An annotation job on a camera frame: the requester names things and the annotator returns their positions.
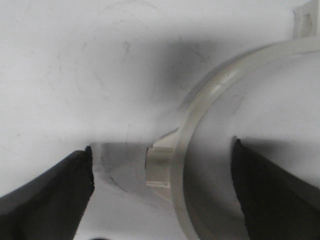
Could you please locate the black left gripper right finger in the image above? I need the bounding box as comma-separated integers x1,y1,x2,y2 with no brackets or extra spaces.
232,139,320,240

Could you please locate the white half-ring pipe clamp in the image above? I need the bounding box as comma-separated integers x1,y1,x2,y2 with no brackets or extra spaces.
145,0,320,240

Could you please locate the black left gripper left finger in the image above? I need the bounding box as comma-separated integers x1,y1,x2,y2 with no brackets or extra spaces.
0,146,95,240

